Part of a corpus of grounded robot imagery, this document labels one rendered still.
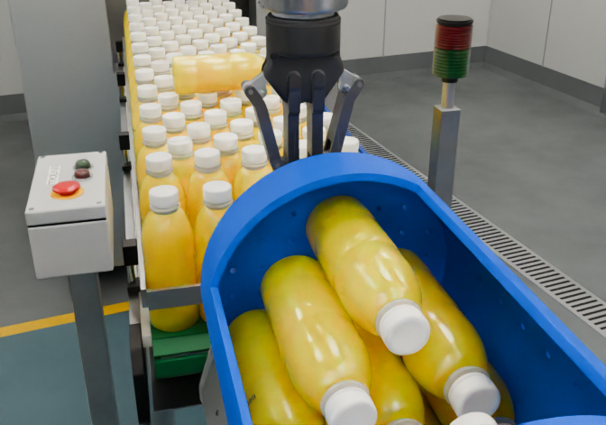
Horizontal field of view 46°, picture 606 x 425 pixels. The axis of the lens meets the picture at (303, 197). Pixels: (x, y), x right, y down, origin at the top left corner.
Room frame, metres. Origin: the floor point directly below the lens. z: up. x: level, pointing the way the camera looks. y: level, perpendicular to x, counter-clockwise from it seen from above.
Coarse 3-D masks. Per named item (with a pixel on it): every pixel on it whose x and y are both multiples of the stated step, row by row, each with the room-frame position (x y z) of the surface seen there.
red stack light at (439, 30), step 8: (472, 24) 1.24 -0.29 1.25; (440, 32) 1.23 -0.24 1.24; (448, 32) 1.22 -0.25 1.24; (456, 32) 1.22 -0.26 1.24; (464, 32) 1.22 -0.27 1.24; (472, 32) 1.24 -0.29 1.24; (440, 40) 1.23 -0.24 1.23; (448, 40) 1.22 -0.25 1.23; (456, 40) 1.22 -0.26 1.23; (464, 40) 1.22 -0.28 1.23; (440, 48) 1.23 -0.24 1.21; (448, 48) 1.22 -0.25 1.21; (456, 48) 1.22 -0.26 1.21; (464, 48) 1.22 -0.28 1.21
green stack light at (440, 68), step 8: (440, 56) 1.23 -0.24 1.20; (448, 56) 1.22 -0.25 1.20; (456, 56) 1.22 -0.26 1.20; (464, 56) 1.22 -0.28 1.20; (440, 64) 1.23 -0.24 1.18; (448, 64) 1.22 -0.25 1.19; (456, 64) 1.22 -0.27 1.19; (464, 64) 1.23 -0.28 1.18; (432, 72) 1.25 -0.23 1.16; (440, 72) 1.23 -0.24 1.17; (448, 72) 1.22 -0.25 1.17; (456, 72) 1.22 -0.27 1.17; (464, 72) 1.23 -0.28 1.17
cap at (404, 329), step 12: (396, 312) 0.48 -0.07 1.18; (408, 312) 0.48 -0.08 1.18; (420, 312) 0.49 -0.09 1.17; (384, 324) 0.48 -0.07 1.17; (396, 324) 0.47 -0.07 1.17; (408, 324) 0.47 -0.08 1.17; (420, 324) 0.48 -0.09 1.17; (384, 336) 0.47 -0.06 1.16; (396, 336) 0.47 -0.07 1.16; (408, 336) 0.47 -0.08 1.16; (420, 336) 0.48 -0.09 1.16; (396, 348) 0.47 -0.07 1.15; (408, 348) 0.47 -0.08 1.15; (420, 348) 0.48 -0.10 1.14
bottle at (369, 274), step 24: (312, 216) 0.65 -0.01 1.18; (336, 216) 0.63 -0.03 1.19; (360, 216) 0.62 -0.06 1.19; (312, 240) 0.63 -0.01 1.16; (336, 240) 0.59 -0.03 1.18; (360, 240) 0.57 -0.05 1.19; (384, 240) 0.58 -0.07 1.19; (336, 264) 0.56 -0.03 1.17; (360, 264) 0.54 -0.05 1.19; (384, 264) 0.53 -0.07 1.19; (408, 264) 0.54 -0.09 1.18; (336, 288) 0.55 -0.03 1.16; (360, 288) 0.52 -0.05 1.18; (384, 288) 0.51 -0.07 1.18; (408, 288) 0.51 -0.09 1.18; (360, 312) 0.51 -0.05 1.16; (384, 312) 0.49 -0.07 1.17
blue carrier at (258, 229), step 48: (288, 192) 0.61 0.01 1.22; (336, 192) 0.68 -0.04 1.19; (384, 192) 0.69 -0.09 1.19; (432, 192) 0.65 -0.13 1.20; (240, 240) 0.60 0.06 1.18; (288, 240) 0.66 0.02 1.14; (432, 240) 0.70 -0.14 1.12; (480, 240) 0.55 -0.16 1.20; (240, 288) 0.65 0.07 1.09; (480, 288) 0.63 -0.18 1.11; (528, 288) 0.49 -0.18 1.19; (528, 336) 0.53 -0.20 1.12; (240, 384) 0.45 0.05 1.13; (528, 384) 0.52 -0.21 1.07; (576, 384) 0.46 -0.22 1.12
